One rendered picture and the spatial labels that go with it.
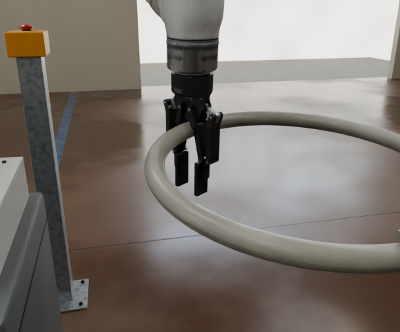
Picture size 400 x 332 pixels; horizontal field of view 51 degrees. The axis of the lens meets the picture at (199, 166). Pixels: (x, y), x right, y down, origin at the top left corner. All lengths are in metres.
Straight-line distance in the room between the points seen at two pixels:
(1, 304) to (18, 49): 1.05
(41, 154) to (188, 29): 1.03
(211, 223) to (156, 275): 1.53
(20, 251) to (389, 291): 1.66
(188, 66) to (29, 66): 0.91
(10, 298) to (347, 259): 0.42
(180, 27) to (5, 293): 0.46
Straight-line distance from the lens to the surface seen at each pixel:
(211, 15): 0.70
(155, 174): 0.57
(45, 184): 1.65
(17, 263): 0.68
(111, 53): 6.52
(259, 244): 0.45
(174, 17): 0.70
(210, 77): 0.73
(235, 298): 1.86
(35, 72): 1.54
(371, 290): 2.04
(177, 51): 0.71
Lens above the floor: 1.15
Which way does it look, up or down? 21 degrees down
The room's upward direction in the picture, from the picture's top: straight up
